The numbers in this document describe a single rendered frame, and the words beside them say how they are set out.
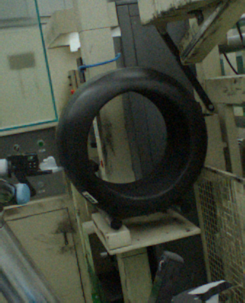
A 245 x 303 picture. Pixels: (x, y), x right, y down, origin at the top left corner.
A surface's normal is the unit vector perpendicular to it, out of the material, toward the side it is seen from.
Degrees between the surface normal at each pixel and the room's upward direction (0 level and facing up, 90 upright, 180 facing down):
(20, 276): 83
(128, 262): 90
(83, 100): 57
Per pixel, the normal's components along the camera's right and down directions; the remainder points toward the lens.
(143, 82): 0.23, -0.08
